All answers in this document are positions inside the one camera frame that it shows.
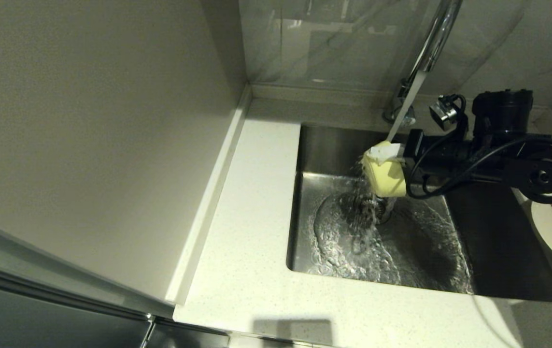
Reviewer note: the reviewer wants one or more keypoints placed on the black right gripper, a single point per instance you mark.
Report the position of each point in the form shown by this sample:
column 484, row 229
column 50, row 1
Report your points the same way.
column 445, row 154

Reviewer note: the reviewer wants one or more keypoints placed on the yellow-green bowl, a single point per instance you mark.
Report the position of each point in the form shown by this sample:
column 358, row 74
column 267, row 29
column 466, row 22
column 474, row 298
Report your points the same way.
column 387, row 179

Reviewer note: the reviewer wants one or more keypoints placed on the chrome faucet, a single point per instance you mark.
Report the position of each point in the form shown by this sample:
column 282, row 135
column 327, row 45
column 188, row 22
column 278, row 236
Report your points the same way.
column 432, row 48

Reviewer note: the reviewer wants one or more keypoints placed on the stainless steel sink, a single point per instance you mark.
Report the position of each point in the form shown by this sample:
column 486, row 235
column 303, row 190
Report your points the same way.
column 498, row 251

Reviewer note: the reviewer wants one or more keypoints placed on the round metal drain strainer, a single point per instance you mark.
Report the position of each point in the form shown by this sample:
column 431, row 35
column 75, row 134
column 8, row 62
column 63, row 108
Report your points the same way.
column 371, row 212

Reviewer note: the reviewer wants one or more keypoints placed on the white counter upstand strip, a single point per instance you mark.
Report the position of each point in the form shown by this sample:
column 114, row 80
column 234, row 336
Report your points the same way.
column 208, row 203

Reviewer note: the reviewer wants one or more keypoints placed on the grey cabinet door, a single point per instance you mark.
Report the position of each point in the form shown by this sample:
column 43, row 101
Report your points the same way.
column 39, row 319

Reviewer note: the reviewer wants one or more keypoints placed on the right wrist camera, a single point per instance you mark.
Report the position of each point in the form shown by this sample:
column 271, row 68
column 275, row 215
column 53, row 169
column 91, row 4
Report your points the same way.
column 445, row 112

